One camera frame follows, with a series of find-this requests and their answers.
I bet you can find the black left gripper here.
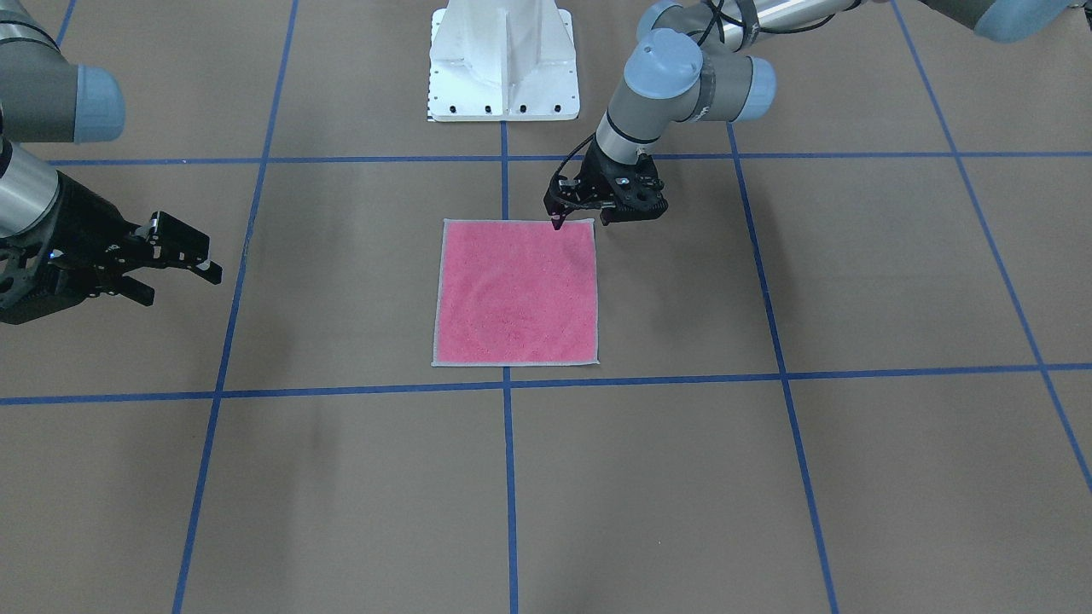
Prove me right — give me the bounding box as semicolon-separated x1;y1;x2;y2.
543;147;670;232

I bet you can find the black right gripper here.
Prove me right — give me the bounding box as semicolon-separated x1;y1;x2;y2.
1;173;223;324

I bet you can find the pink and grey towel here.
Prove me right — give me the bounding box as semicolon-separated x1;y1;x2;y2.
432;220;598;367

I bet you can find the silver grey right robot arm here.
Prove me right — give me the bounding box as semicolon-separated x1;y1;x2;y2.
1;1;223;324

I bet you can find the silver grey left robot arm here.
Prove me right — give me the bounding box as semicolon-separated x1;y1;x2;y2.
543;1;858;229

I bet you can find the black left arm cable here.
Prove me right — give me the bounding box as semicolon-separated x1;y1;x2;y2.
556;132;598;184

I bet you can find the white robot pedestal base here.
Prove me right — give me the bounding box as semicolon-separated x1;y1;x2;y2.
427;1;581;122

